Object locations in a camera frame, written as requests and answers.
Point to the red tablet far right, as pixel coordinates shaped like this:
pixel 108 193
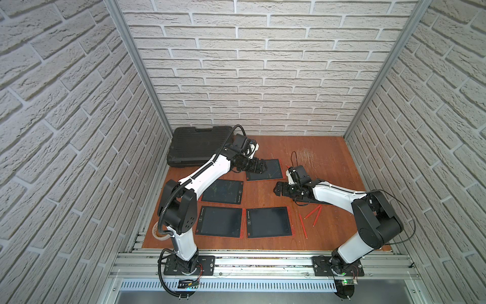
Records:
pixel 273 172

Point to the right aluminium corner post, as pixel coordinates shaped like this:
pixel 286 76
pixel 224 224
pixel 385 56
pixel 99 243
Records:
pixel 404 36

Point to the red tablet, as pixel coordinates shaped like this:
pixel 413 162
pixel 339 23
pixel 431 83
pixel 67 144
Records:
pixel 268 222
pixel 273 172
pixel 221 222
pixel 224 191

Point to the white perforated cable duct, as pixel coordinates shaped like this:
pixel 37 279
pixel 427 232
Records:
pixel 240 285

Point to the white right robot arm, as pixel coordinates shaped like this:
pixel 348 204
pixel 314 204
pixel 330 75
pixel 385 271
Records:
pixel 376 220

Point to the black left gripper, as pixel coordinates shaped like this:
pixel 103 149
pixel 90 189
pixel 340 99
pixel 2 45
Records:
pixel 250 164

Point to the red tablet front right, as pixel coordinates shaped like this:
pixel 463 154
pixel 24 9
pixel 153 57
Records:
pixel 268 222

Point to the aluminium front rail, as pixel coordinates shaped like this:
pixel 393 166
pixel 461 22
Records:
pixel 237 264

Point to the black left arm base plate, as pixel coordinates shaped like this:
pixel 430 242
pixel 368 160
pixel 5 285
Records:
pixel 203 264

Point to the red stylus front middle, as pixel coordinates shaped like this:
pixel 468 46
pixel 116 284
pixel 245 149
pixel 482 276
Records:
pixel 313 211

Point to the red tablet middle left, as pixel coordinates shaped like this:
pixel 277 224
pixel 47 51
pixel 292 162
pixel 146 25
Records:
pixel 224 191

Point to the left aluminium corner post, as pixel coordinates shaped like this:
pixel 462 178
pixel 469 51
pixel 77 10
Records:
pixel 125 34

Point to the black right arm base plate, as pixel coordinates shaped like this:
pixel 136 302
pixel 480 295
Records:
pixel 334 266

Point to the red tablet front left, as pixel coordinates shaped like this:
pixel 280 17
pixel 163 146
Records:
pixel 221 222

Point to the red stylus front right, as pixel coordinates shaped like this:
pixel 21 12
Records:
pixel 317 216

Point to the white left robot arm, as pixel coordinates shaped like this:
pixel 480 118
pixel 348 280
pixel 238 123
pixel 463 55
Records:
pixel 177 212

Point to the red stylus front left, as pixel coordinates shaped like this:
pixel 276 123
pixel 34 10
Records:
pixel 303 226

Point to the aluminium corner post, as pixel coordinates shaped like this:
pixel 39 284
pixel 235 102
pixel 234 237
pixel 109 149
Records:
pixel 404 36
pixel 125 34

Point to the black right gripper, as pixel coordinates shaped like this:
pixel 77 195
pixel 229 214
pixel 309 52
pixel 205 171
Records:
pixel 285 192

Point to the black plastic tool case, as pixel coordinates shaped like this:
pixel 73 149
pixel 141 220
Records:
pixel 193 147

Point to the red stylus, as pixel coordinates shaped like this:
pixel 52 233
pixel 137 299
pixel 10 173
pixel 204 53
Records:
pixel 317 216
pixel 303 226
pixel 313 211

